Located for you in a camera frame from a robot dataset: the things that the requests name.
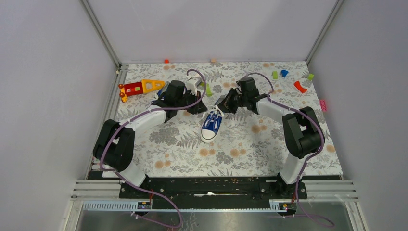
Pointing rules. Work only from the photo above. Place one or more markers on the red arch block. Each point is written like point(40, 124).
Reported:
point(298, 85)

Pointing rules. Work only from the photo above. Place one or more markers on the pink lego brick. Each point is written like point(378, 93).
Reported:
point(323, 105)

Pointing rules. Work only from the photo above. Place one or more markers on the blue wedge block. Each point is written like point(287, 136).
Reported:
point(284, 73)

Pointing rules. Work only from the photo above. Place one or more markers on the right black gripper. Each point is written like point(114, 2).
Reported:
point(226, 106)

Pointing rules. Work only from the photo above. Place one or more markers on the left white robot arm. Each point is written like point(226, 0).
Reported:
point(115, 144)

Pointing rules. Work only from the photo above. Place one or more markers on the red yellow toy frame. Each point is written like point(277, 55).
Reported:
point(141, 87)

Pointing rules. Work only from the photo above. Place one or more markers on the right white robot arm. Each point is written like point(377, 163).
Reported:
point(302, 132)

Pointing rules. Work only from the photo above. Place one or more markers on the green block short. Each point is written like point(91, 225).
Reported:
point(208, 90)

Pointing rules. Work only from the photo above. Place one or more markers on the grey slotted cable duct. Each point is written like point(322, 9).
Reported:
point(164, 206)

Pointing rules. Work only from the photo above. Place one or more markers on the blue sneaker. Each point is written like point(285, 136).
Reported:
point(212, 122)
point(163, 89)

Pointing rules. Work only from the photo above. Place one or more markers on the floral table mat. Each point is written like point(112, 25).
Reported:
point(247, 144)

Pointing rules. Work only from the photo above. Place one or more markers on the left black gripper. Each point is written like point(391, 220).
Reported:
point(199, 109)

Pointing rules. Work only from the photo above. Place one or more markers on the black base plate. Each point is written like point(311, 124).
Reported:
point(220, 190)

